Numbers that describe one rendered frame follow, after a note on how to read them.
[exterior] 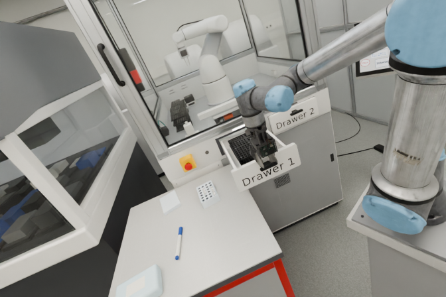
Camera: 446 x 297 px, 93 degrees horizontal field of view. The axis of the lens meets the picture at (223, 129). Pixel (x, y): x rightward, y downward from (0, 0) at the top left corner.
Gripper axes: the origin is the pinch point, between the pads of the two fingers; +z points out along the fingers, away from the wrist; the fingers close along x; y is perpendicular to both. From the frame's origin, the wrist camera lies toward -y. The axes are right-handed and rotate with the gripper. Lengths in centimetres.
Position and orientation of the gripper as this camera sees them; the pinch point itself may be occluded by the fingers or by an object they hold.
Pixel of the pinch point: (267, 164)
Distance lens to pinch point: 88.3
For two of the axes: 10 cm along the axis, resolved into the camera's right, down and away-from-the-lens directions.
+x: 9.2, -4.0, 0.7
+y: 2.2, 3.6, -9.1
